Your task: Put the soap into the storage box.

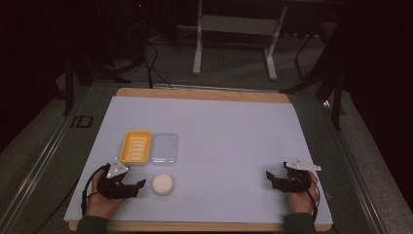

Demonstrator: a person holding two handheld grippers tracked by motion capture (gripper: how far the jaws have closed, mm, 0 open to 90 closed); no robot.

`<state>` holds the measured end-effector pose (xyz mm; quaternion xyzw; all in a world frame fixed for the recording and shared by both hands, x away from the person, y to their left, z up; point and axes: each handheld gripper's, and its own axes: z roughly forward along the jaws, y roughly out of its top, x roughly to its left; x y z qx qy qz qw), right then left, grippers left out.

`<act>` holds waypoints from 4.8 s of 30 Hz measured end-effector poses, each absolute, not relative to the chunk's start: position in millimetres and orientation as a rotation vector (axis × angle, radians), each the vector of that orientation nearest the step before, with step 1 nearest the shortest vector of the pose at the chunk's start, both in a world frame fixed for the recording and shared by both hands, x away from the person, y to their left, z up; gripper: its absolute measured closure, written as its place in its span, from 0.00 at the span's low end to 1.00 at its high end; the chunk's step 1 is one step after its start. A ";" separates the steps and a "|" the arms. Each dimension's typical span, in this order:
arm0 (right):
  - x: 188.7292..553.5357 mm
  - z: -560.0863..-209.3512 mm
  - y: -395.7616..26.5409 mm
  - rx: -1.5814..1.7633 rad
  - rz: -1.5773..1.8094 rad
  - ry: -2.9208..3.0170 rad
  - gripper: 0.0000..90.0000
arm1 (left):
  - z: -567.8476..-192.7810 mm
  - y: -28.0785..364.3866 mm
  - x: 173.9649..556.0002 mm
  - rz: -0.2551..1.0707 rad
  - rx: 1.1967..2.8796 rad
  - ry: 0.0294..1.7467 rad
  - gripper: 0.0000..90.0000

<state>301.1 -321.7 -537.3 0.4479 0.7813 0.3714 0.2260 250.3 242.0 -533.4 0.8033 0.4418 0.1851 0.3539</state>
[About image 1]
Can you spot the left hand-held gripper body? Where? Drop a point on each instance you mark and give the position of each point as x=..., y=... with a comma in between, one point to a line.
x=112, y=188

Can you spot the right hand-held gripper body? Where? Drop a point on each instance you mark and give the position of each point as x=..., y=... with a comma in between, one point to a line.
x=297, y=180

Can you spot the person's left hand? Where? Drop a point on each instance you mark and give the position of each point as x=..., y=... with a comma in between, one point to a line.
x=102, y=203

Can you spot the person's right hand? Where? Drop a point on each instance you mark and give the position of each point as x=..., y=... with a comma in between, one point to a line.
x=302, y=201

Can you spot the white round bun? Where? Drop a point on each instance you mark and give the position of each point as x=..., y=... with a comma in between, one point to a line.
x=163, y=184

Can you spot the yellow soap dish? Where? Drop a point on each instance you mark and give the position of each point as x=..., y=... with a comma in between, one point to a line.
x=135, y=148

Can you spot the clear plastic container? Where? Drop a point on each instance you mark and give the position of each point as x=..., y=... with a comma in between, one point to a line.
x=164, y=148

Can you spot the white table mat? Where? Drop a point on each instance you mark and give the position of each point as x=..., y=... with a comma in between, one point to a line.
x=220, y=143

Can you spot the black tripod stand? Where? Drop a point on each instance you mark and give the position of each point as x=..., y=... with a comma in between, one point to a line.
x=337, y=97

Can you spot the metal floor rail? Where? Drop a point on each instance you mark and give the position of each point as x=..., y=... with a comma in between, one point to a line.
x=39, y=165
x=360, y=182

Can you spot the white metal stand frame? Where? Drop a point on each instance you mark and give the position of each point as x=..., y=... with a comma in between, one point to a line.
x=240, y=25

